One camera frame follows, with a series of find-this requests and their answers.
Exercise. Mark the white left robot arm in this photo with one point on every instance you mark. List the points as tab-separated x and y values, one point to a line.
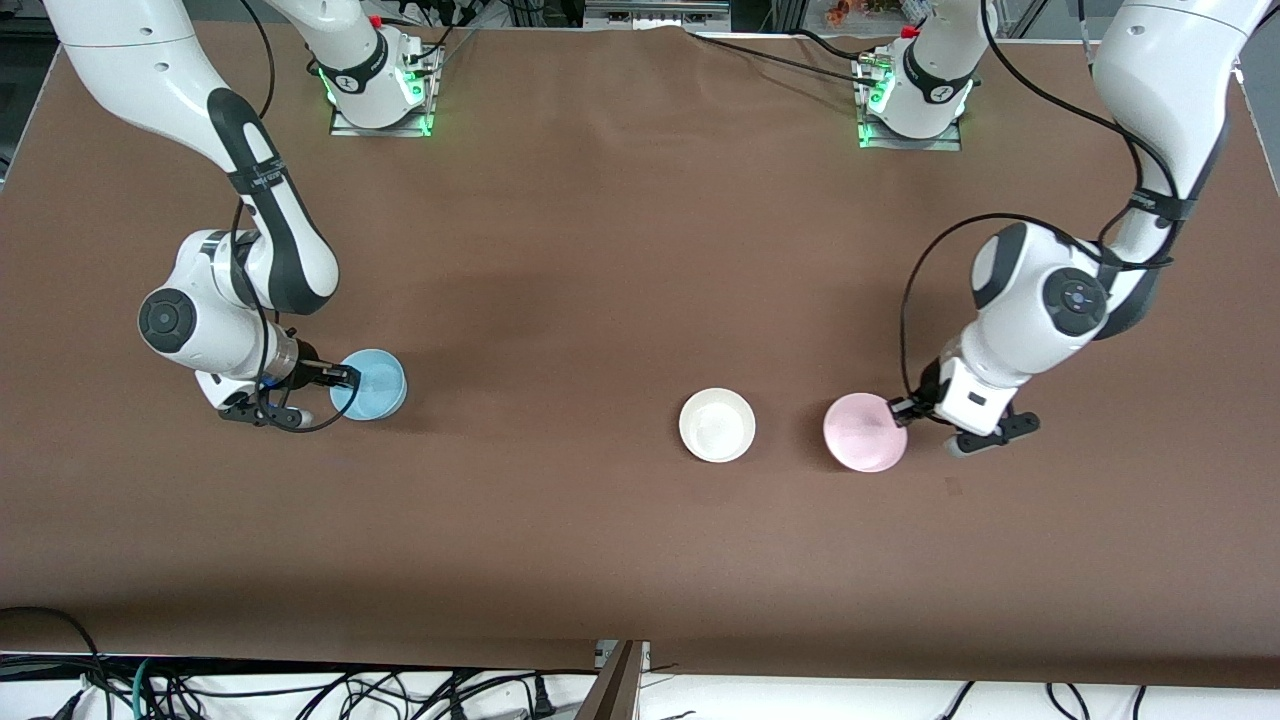
1010	340

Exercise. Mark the white bowl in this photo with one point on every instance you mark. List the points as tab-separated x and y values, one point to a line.
717	425

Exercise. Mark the brown table cover sheet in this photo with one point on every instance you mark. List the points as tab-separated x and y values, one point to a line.
600	250

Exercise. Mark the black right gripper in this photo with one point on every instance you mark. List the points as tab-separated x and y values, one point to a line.
309	370

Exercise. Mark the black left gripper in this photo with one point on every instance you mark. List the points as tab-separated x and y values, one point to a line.
926	393

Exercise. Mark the brown wooden beam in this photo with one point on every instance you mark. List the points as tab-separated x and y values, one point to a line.
612	695

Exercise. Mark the pink bowl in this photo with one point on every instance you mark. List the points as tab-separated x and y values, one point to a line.
860	432

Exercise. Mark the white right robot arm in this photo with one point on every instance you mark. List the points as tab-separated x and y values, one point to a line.
215	345

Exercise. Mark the blue bowl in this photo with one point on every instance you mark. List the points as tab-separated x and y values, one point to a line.
380	385

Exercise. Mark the orange background object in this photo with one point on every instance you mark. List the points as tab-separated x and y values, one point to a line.
848	10

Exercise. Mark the black power plug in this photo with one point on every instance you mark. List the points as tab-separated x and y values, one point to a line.
543	698

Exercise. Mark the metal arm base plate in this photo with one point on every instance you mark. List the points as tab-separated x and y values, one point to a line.
345	128
900	145

